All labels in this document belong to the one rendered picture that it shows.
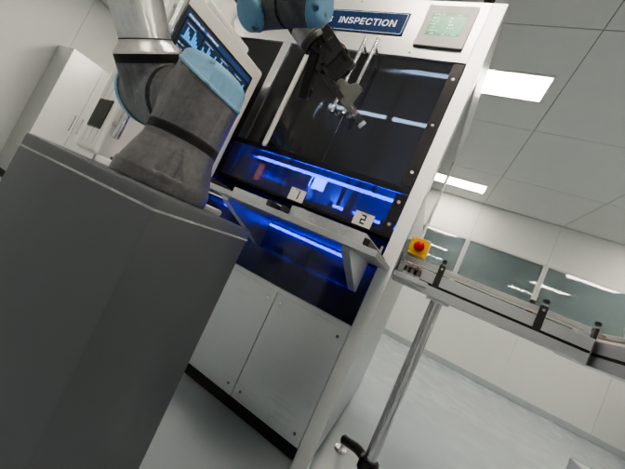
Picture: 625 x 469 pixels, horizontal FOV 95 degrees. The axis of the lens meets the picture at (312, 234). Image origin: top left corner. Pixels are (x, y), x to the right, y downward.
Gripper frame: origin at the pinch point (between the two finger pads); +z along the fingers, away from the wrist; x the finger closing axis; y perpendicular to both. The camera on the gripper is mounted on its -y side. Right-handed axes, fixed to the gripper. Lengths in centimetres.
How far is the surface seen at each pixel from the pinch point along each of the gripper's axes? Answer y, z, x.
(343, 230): -19.5, 25.5, -7.1
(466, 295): -6, 80, 22
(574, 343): 16, 106, 13
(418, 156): 7, 27, 46
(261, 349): -86, 53, 1
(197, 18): -33, -70, 37
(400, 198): -8, 36, 36
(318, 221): -25.1, 19.4, -5.0
